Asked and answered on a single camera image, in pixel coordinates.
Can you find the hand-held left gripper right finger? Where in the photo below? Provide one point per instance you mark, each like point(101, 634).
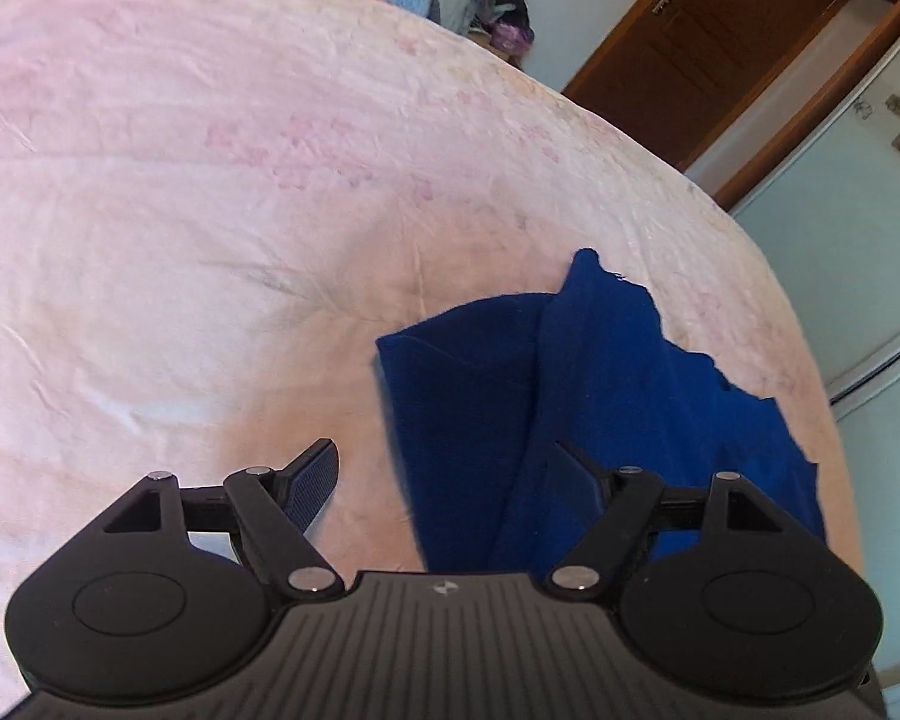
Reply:
point(579, 478)

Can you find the brown wooden door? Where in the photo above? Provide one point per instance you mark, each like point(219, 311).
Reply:
point(720, 45)

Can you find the pink blanket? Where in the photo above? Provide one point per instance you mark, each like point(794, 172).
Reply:
point(195, 202)

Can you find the white wardrobe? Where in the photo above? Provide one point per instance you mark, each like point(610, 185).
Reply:
point(855, 255)

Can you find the purple bag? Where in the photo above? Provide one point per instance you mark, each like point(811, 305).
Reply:
point(511, 39)

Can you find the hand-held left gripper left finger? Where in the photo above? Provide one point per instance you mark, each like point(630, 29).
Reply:
point(311, 484)

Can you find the blue rhinestone garment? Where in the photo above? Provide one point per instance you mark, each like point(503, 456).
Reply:
point(607, 360)

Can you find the brown wooden door frame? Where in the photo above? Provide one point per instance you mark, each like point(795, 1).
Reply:
point(817, 101)

